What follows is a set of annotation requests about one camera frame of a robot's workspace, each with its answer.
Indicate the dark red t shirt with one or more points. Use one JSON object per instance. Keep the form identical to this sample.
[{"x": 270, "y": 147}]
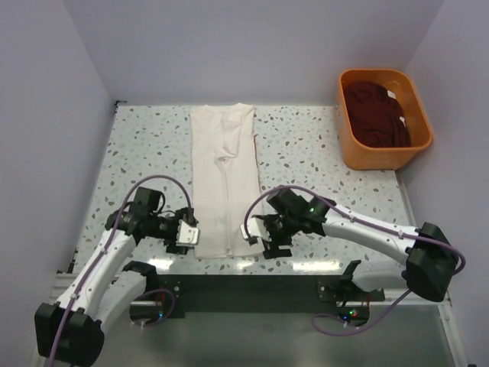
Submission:
[{"x": 376, "y": 118}]

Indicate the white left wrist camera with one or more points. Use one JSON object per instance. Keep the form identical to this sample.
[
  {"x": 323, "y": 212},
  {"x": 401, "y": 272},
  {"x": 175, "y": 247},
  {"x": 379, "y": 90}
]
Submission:
[{"x": 187, "y": 235}]

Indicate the white t shirt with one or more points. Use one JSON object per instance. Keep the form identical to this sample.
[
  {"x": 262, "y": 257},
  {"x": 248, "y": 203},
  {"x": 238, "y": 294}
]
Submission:
[{"x": 225, "y": 178}]

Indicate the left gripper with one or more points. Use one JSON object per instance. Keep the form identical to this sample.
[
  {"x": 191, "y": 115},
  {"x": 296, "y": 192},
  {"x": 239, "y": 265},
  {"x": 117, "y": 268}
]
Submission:
[{"x": 173, "y": 237}]

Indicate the aluminium frame rail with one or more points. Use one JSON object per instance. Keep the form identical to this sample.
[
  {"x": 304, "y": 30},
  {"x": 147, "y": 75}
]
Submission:
[{"x": 377, "y": 311}]

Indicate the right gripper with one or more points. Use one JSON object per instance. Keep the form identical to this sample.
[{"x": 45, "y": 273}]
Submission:
[{"x": 275, "y": 237}]

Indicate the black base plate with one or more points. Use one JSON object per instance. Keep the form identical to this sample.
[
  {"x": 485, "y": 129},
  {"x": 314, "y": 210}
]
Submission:
[{"x": 251, "y": 294}]

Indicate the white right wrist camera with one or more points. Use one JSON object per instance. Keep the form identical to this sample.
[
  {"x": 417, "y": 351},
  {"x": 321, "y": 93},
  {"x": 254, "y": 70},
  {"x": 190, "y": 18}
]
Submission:
[{"x": 254, "y": 231}]

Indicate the orange plastic basket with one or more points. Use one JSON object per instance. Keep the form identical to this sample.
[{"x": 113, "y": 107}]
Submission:
[{"x": 361, "y": 157}]

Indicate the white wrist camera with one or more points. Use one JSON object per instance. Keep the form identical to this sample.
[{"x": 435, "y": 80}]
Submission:
[
  {"x": 187, "y": 235},
  {"x": 254, "y": 231}
]

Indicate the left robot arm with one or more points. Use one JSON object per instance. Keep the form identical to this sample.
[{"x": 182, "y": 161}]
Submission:
[{"x": 72, "y": 329}]

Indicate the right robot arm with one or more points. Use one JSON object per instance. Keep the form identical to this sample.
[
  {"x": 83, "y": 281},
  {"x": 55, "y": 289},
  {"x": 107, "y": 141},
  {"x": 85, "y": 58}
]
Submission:
[{"x": 382, "y": 237}]

